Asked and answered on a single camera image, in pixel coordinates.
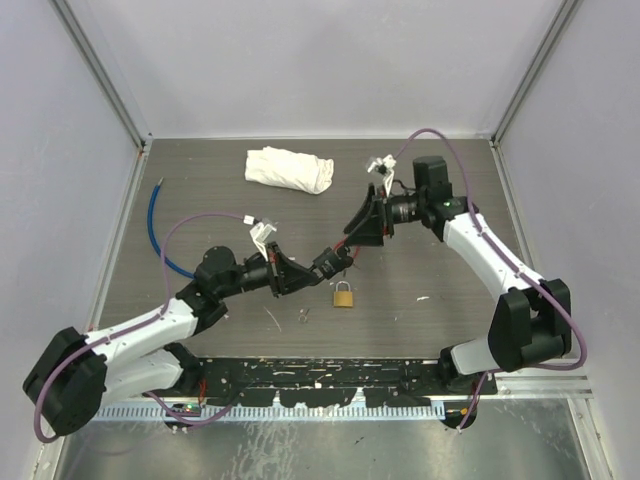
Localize red cable padlock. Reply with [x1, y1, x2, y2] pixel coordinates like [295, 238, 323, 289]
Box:
[331, 237, 361, 260]

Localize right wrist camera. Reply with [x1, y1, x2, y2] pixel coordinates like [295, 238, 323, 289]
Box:
[366, 155, 396, 197]

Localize black-headed keys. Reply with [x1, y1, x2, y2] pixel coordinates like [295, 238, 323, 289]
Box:
[341, 259, 359, 277]

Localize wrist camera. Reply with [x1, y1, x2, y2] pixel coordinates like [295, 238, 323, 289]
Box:
[243, 215, 277, 259]
[366, 155, 396, 197]

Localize black padlock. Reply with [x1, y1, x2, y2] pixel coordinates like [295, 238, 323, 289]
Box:
[312, 246, 354, 280]

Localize aluminium frame rail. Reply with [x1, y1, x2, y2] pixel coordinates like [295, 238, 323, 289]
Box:
[494, 369, 593, 399]

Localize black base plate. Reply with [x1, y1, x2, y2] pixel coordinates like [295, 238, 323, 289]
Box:
[156, 357, 481, 408]

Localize white crumpled cloth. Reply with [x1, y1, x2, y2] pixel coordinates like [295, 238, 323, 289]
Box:
[244, 146, 335, 195]

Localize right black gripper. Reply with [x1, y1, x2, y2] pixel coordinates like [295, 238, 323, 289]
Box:
[343, 183, 426, 248]

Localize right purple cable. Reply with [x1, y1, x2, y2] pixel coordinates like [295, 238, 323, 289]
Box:
[394, 128, 587, 434]

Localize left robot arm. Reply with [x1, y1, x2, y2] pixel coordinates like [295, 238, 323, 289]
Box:
[22, 242, 352, 443]

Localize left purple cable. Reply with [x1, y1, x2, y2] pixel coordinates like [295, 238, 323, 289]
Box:
[32, 212, 256, 444]

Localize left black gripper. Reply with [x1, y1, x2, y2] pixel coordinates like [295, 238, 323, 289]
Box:
[217, 241, 318, 299]

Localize slotted cable duct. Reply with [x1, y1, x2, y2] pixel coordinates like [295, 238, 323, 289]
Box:
[93, 401, 445, 422]

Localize brass padlock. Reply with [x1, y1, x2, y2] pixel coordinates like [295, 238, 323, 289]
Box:
[333, 280, 354, 308]

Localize blue cable lock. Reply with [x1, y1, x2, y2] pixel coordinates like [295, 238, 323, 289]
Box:
[146, 175, 199, 279]

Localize purple cable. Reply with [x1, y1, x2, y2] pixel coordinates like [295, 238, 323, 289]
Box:
[32, 212, 256, 444]
[394, 128, 587, 434]

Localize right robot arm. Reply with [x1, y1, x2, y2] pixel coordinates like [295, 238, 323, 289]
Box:
[344, 156, 572, 394]

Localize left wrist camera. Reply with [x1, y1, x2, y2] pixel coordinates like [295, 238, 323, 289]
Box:
[243, 215, 277, 259]

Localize small brass padlock key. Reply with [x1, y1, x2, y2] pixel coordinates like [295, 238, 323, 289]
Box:
[298, 309, 310, 323]

